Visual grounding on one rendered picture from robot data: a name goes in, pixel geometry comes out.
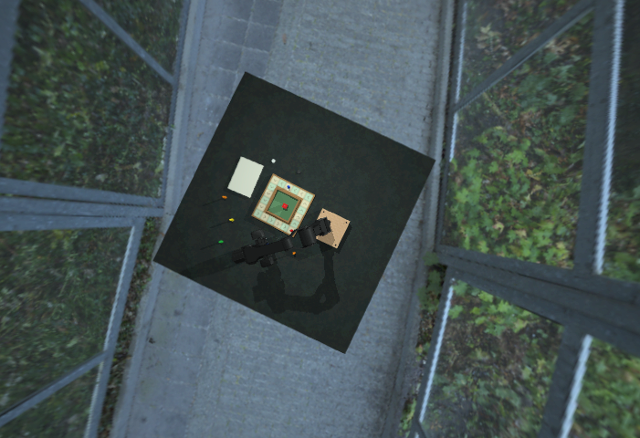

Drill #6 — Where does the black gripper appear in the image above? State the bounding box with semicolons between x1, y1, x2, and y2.
251;229;274;267

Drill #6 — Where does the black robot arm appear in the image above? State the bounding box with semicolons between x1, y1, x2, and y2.
231;217;331;265

